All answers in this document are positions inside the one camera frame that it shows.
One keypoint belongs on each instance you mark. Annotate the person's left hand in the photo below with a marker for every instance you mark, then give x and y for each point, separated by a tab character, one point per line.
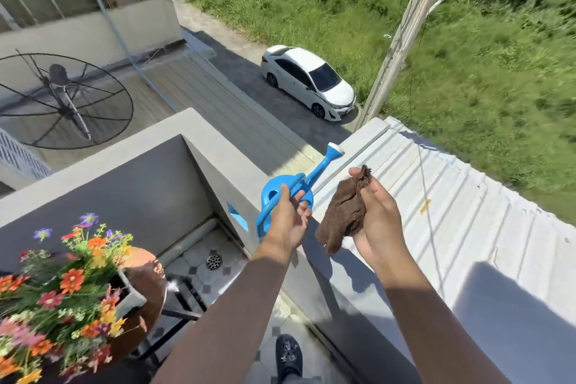
281	226

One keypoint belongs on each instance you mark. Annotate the person's right hand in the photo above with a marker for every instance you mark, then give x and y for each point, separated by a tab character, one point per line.
382	226

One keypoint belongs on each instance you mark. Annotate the person's left thumb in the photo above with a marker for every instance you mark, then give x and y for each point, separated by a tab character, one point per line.
285	195

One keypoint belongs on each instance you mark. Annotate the person's right thumb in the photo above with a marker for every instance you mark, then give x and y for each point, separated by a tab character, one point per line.
372	190

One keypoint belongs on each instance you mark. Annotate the blue plastic watering can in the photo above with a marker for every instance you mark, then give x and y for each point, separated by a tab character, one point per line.
278	184

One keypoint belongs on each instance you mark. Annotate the brown cloth rag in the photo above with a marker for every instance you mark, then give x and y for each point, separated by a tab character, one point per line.
342	212

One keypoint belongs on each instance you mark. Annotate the person's right forearm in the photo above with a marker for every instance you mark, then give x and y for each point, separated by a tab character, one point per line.
432	325

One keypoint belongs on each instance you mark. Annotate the person's left forearm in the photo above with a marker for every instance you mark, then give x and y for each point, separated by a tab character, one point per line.
225	325

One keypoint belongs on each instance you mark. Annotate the orange scrap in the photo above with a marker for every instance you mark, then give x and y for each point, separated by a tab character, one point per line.
425	206

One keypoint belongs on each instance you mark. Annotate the round metal floor drain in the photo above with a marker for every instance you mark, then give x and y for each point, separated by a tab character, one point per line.
214	261

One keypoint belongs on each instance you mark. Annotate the white corrugated metal roof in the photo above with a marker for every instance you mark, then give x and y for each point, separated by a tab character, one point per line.
477	226

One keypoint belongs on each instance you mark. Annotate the brown corrugated roof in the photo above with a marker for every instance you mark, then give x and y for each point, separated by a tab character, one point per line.
216	104

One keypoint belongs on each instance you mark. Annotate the white sedan car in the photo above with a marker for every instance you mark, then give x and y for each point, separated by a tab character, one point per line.
310	80

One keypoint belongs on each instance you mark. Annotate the concrete utility pole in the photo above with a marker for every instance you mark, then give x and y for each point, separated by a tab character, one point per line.
405	37

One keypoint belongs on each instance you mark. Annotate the person's dark patterned shoe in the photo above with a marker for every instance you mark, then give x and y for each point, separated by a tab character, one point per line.
288	354

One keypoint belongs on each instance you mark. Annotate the round brown table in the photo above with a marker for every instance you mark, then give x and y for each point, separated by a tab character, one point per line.
148	284

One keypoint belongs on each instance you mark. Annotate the white flower pot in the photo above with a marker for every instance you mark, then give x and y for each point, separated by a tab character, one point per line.
131	296

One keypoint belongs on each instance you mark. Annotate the thin blue pipe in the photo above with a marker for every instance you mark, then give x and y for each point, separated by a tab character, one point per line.
130	57

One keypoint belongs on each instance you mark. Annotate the black mesh satellite dish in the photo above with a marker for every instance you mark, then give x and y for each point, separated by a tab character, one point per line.
67	102

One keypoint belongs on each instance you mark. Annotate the neighbouring beige house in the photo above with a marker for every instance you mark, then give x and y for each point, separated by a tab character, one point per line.
112	28

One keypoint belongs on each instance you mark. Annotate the colourful flower bunch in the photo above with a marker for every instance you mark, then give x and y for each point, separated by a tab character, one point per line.
58	298

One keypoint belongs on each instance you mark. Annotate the white slatted fence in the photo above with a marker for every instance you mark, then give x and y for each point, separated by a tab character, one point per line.
20	156

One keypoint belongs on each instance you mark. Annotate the black metal table frame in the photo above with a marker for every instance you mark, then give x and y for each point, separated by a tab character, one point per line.
182	300

